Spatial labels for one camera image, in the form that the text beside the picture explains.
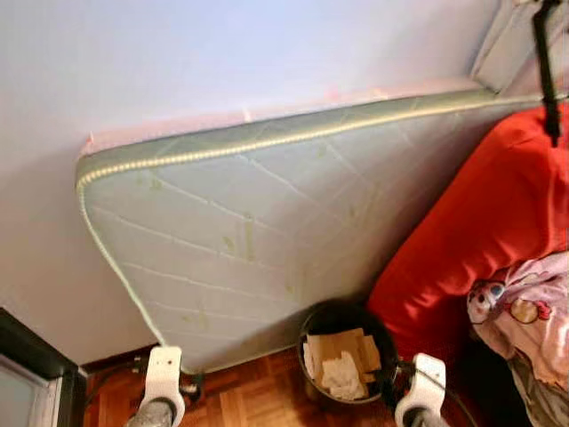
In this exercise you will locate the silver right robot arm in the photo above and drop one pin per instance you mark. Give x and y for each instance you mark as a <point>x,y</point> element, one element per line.
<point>425,420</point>

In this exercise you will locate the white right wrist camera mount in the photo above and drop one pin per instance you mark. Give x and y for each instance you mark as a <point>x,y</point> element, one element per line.
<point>425,382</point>

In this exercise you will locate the green quilted mattress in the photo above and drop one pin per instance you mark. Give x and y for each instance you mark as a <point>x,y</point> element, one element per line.
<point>267,222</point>

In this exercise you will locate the light grey panel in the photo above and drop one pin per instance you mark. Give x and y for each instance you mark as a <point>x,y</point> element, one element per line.
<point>507,40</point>

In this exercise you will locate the black round waste bin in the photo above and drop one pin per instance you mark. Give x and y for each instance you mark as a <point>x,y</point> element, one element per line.
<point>333,311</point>

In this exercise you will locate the frosted glass sliding door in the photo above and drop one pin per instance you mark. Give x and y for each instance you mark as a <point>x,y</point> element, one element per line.
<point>22,400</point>

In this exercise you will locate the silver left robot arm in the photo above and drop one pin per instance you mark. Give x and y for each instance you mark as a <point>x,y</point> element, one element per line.
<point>156,416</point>

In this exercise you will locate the dark wooden skirting board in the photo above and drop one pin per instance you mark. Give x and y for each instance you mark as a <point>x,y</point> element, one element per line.
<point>116,358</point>

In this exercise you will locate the pink cartoon animal blanket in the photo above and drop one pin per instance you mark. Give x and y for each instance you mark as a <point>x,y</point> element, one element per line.
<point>533,311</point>

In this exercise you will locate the large red fabric cushion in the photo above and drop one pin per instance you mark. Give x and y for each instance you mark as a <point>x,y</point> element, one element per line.
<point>480,231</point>

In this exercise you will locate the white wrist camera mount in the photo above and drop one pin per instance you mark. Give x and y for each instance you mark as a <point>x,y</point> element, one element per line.
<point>425,382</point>
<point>164,374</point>

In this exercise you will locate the crumpled white paper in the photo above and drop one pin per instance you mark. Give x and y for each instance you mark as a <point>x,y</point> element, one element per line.
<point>344,378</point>

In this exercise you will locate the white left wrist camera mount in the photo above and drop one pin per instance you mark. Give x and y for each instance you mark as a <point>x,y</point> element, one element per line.
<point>164,374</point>

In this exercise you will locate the brown cardboard piece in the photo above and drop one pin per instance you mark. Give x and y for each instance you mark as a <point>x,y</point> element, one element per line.
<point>333,342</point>

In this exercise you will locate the dark green door frame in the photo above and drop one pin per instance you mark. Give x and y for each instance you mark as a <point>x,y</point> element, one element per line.
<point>44,347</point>

